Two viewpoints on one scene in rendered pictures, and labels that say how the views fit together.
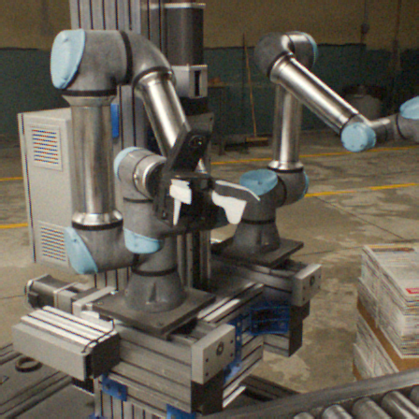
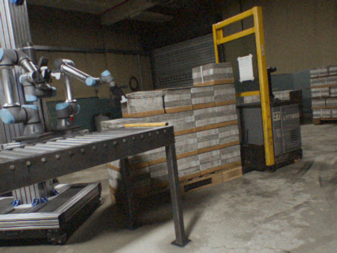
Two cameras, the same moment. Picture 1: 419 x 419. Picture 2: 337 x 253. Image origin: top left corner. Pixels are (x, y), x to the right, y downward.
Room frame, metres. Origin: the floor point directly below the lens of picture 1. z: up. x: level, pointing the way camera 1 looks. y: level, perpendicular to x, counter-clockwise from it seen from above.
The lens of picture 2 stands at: (-1.07, 0.20, 0.97)
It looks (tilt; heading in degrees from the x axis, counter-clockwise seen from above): 6 degrees down; 334
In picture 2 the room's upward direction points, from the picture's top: 7 degrees counter-clockwise
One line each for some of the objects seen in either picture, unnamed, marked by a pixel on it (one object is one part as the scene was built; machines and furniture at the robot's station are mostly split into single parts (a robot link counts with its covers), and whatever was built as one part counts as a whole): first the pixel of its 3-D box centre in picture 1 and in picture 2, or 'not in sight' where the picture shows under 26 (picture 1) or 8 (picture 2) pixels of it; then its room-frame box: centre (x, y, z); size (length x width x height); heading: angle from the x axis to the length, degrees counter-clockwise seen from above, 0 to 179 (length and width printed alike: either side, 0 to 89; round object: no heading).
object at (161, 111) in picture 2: not in sight; (147, 113); (1.49, -0.87, 0.86); 0.29 x 0.16 x 0.04; 94
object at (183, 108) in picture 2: not in sight; (170, 109); (1.61, -1.19, 0.86); 0.38 x 0.29 x 0.04; 5
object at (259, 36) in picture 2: not in sight; (263, 87); (1.34, -2.24, 0.97); 0.09 x 0.09 x 1.75; 4
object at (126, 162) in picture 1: (141, 171); (28, 78); (1.07, 0.13, 1.21); 0.11 x 0.08 x 0.09; 29
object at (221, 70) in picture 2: not in sight; (216, 122); (1.65, -1.78, 0.65); 0.39 x 0.30 x 1.29; 4
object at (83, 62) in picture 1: (94, 157); (8, 86); (1.30, 0.26, 1.19); 0.15 x 0.12 x 0.55; 119
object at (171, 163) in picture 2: not in sight; (175, 194); (0.60, -0.63, 0.34); 0.06 x 0.06 x 0.68; 21
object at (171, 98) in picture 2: not in sight; (169, 101); (1.61, -1.19, 0.95); 0.38 x 0.29 x 0.23; 5
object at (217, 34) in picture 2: not in sight; (223, 92); (2.00, -2.20, 0.97); 0.09 x 0.09 x 1.75; 4
